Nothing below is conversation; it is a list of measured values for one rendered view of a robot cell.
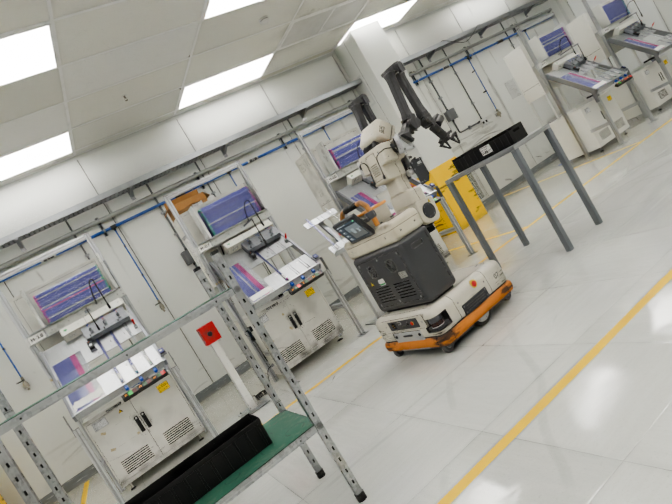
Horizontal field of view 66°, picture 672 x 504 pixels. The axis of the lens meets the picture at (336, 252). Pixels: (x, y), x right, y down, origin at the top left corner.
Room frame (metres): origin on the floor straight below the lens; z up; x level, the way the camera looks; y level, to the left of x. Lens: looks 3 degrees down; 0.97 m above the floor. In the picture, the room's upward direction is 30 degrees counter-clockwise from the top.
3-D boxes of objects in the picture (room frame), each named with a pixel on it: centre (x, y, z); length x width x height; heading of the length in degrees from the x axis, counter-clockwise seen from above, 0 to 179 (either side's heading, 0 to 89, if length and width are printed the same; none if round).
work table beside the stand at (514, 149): (3.83, -1.37, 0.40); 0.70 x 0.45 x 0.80; 31
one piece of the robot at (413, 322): (3.07, -0.13, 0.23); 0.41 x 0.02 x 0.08; 30
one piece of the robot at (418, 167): (3.40, -0.65, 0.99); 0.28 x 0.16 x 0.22; 30
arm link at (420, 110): (3.30, -0.91, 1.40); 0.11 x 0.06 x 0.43; 30
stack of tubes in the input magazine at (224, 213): (4.77, 0.65, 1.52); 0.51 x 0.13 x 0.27; 115
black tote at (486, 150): (3.81, -1.34, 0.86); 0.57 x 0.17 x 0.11; 31
